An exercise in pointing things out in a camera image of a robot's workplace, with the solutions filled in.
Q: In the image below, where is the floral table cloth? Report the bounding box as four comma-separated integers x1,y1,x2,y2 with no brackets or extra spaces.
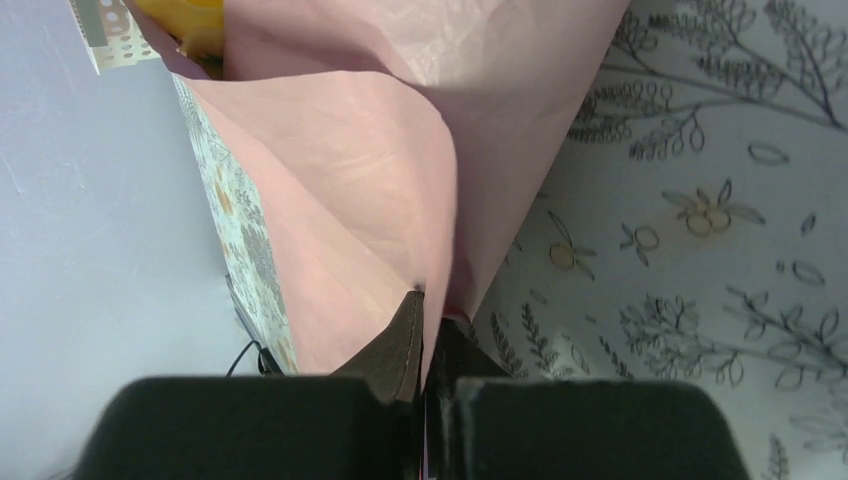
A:
173,1,847,479

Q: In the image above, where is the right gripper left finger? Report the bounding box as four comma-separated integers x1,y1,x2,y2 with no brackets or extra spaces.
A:
74,291,424,479

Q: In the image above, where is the yellow flower stem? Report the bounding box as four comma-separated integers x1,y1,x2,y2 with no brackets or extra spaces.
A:
135,0,224,60

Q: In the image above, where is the white plastic basket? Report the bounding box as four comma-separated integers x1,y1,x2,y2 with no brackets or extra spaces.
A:
68,0,160,75

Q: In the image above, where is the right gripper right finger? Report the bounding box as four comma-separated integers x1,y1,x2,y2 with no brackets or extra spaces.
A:
424,319,748,480

